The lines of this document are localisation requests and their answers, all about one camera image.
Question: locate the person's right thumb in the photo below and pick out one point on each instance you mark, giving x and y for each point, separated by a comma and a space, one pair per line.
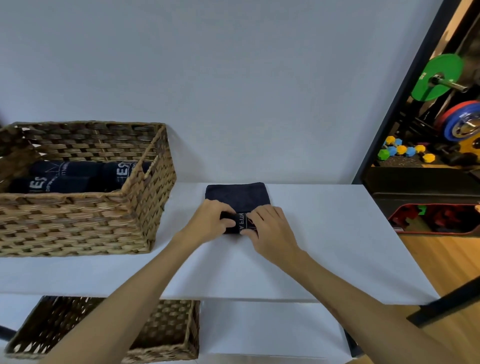
249, 232

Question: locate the person's right forearm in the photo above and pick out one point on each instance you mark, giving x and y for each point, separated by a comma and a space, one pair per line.
356, 311

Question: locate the rolled dark navy towel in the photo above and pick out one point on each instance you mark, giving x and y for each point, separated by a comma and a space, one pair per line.
67, 168
56, 184
118, 174

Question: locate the steel barbell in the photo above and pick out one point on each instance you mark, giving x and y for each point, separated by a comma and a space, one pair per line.
450, 84

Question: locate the row of coloured hex dumbbells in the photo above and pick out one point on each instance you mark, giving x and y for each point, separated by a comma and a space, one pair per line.
401, 150

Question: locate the red-rimmed black storage bin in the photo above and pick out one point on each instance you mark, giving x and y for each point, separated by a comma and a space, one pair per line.
435, 219

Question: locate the red weight plate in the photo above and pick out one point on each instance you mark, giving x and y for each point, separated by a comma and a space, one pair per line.
450, 110

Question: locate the green weight plate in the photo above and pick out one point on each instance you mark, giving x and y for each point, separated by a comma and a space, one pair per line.
438, 71

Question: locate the person's left thumb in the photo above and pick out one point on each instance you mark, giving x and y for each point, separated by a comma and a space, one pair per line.
227, 223

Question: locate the large wicker basket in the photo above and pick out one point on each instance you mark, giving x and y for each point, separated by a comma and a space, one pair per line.
93, 225

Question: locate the person's left hand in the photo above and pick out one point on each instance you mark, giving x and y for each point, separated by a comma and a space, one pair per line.
208, 225

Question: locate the person's right hand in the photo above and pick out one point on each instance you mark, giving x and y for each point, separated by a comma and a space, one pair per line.
273, 240

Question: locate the black dumbbells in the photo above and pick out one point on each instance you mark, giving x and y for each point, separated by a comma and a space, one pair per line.
455, 155

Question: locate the dark navy towel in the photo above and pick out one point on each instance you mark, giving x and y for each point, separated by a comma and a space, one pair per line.
56, 184
240, 197
118, 174
67, 168

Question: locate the yellow weight plate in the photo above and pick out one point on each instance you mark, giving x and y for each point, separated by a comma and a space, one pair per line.
474, 144

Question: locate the small wicker basket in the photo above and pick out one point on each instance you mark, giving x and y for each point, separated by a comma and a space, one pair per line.
172, 330

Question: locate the person's left forearm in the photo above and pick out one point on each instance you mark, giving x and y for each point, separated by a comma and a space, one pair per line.
131, 296

